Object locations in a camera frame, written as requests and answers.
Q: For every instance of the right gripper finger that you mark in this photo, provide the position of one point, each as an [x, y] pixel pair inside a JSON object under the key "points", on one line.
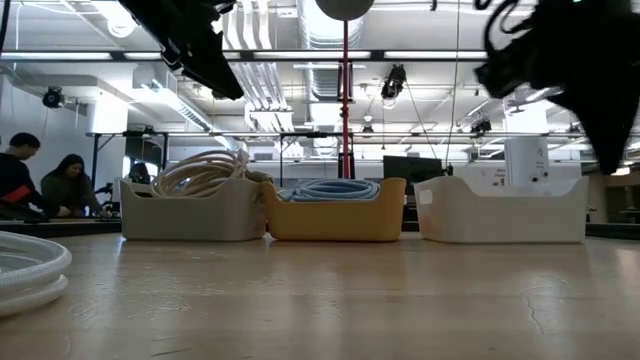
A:
{"points": [[610, 120]]}

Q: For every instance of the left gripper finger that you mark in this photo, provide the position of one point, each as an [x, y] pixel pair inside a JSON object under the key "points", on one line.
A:
{"points": [[215, 75]]}

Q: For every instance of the orange plastic bin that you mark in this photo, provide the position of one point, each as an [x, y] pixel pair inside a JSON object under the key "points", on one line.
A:
{"points": [[337, 220]]}

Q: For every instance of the white box device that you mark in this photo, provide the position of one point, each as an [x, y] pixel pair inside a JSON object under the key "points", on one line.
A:
{"points": [[525, 160]]}

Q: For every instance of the person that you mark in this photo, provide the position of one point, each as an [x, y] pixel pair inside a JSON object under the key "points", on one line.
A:
{"points": [[70, 190], [140, 174], [15, 180]]}

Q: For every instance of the red desk lamp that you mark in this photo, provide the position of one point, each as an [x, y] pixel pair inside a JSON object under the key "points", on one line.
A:
{"points": [[345, 125]]}

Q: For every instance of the grey plastic bin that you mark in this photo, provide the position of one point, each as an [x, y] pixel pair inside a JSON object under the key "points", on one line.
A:
{"points": [[195, 217]]}

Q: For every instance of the white plastic bin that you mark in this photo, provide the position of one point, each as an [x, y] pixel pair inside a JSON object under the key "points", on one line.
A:
{"points": [[500, 215]]}

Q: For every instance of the black computer monitor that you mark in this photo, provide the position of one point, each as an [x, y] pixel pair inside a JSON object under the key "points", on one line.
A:
{"points": [[412, 170]]}

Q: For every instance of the black metal table frame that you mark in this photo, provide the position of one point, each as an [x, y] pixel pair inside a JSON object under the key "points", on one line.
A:
{"points": [[280, 55]]}

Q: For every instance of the black background rig frame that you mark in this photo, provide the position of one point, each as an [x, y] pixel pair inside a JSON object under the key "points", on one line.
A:
{"points": [[300, 134]]}

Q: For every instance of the black ceiling camera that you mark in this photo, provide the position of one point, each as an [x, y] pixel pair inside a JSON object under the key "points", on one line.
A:
{"points": [[52, 97], [394, 82]]}

